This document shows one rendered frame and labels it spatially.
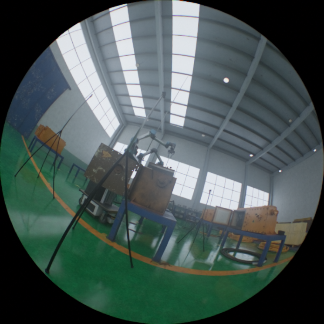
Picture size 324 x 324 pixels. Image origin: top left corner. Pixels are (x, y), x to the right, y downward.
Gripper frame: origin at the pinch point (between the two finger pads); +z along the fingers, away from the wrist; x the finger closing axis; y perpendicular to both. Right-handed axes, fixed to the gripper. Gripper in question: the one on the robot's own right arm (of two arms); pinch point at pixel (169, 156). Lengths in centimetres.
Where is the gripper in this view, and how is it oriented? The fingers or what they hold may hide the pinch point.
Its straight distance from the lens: 208.7
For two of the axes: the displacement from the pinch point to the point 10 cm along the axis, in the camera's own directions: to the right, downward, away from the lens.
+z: -3.5, 8.7, -3.5
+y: 1.5, 4.3, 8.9
